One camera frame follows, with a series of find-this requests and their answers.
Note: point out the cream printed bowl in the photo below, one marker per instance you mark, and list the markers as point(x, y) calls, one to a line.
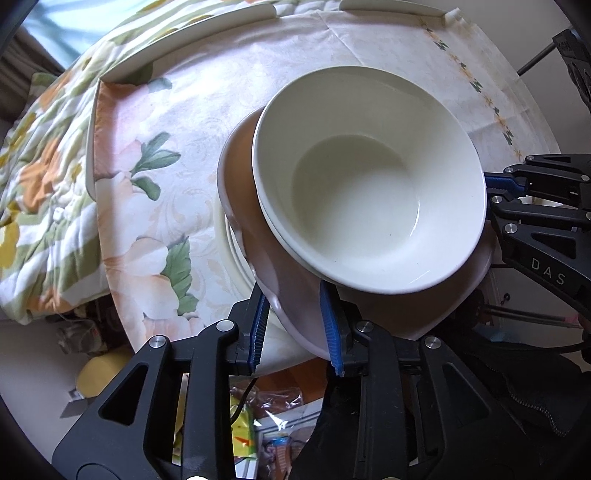
point(360, 194)

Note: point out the yellow cushion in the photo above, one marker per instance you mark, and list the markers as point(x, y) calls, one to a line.
point(104, 374)

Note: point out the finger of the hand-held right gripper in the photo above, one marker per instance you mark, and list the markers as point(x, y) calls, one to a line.
point(505, 183)
point(531, 240)

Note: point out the brown curtain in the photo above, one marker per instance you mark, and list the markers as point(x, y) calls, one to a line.
point(37, 55)

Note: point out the cream floral tablecloth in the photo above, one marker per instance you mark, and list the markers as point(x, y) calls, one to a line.
point(184, 115)

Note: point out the clear plastic bag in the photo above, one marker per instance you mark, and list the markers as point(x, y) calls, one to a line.
point(277, 406)

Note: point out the yellow snack packet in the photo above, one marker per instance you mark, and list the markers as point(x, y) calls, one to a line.
point(242, 434)

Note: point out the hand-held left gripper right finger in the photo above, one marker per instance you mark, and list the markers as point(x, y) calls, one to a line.
point(330, 327)

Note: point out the floral quilted blanket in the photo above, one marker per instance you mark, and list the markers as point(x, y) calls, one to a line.
point(37, 207)

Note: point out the large cream plate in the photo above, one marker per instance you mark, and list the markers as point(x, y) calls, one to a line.
point(286, 350)

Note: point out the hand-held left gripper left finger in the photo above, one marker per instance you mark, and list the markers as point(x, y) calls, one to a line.
point(258, 332)

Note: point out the sheer white curtain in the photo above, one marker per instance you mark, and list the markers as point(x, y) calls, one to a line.
point(83, 18)

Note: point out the large white plate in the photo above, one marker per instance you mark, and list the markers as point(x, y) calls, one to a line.
point(240, 258)

